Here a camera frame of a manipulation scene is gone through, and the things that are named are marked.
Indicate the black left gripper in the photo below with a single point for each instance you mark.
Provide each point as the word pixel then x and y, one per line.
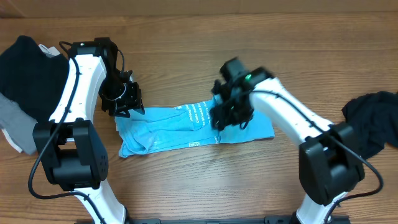
pixel 134 100

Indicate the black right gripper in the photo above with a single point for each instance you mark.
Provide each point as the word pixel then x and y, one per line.
pixel 221 119

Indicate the light blue t-shirt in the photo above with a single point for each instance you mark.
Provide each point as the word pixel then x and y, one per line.
pixel 164 129

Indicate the black garment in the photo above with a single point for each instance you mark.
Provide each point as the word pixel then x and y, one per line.
pixel 374 119

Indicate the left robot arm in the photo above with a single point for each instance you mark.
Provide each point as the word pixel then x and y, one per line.
pixel 72 159

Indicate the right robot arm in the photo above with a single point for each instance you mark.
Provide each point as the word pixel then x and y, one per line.
pixel 328 163

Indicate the folded black shirt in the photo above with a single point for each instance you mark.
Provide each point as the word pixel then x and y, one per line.
pixel 32 79

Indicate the folded grey shirt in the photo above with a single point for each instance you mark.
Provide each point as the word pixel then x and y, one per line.
pixel 15 124

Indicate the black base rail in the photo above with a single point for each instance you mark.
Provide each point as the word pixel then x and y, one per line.
pixel 211 221

